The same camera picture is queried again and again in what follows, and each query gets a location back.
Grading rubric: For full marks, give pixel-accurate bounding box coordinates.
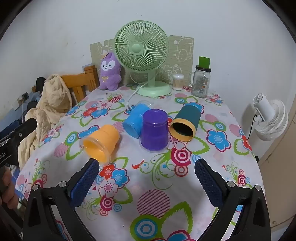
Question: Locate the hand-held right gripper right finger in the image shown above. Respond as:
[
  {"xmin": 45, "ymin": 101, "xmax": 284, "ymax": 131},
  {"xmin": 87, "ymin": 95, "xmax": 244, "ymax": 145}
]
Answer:
[{"xmin": 194, "ymin": 159, "xmax": 271, "ymax": 241}]

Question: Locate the purple plush toy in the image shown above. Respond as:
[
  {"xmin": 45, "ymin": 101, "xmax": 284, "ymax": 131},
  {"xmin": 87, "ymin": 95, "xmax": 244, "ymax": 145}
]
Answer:
[{"xmin": 99, "ymin": 52, "xmax": 122, "ymax": 91}]

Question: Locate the beige jacket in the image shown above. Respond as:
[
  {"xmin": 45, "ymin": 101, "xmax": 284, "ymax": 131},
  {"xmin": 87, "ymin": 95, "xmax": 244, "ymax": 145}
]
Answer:
[{"xmin": 18, "ymin": 74, "xmax": 73, "ymax": 169}]

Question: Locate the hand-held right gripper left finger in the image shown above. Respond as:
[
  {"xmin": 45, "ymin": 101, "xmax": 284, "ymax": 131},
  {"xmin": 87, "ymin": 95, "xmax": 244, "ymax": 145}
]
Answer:
[{"xmin": 23, "ymin": 158, "xmax": 100, "ymax": 241}]

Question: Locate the white fan cable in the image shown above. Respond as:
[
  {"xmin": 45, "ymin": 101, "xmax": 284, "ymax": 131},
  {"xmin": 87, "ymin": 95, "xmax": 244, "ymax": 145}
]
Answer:
[{"xmin": 126, "ymin": 71, "xmax": 152, "ymax": 110}]

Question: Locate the cartoon printed board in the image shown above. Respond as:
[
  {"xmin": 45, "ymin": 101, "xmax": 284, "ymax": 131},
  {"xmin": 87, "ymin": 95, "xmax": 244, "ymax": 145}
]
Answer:
[{"xmin": 90, "ymin": 35, "xmax": 195, "ymax": 86}]

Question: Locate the white standing fan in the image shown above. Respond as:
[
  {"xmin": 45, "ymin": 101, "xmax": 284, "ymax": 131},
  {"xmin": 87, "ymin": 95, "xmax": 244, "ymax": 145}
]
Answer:
[{"xmin": 248, "ymin": 93, "xmax": 289, "ymax": 160}]

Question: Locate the blue plastic cup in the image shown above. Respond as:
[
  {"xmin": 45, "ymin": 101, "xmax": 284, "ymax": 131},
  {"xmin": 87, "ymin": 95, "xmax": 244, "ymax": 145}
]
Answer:
[{"xmin": 122, "ymin": 103, "xmax": 151, "ymax": 139}]

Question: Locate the wooden chair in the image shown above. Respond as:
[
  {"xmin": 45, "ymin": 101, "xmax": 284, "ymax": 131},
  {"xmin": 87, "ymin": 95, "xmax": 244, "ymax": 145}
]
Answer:
[{"xmin": 60, "ymin": 65, "xmax": 100, "ymax": 107}]

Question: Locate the teal cup with yellow rim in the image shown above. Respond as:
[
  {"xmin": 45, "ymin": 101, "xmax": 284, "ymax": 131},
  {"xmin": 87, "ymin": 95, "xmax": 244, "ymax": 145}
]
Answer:
[{"xmin": 169, "ymin": 106, "xmax": 201, "ymax": 141}]

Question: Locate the orange plastic cup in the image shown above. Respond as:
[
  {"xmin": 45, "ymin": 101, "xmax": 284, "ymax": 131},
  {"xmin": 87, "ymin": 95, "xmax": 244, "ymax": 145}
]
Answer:
[{"xmin": 79, "ymin": 124, "xmax": 120, "ymax": 165}]

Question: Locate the glass jar with green lid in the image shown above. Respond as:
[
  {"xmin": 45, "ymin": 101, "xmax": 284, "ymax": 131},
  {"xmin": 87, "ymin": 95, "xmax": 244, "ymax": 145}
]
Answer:
[{"xmin": 189, "ymin": 56, "xmax": 212, "ymax": 99}]

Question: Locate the green desk fan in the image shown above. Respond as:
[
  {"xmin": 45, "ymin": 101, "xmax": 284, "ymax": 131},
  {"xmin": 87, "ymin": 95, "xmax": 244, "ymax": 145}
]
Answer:
[{"xmin": 114, "ymin": 20, "xmax": 172, "ymax": 97}]

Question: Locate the cotton swab container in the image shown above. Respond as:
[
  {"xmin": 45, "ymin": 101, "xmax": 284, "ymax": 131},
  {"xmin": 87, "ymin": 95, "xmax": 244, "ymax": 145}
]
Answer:
[{"xmin": 172, "ymin": 74, "xmax": 185, "ymax": 91}]

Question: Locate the purple plastic cup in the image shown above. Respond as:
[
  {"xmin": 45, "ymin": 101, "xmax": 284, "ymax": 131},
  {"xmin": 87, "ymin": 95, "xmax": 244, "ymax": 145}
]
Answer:
[{"xmin": 139, "ymin": 110, "xmax": 170, "ymax": 153}]

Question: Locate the person's left hand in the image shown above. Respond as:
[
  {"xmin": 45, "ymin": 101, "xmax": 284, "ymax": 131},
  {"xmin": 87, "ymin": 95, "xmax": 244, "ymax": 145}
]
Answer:
[{"xmin": 0, "ymin": 167, "xmax": 18, "ymax": 209}]

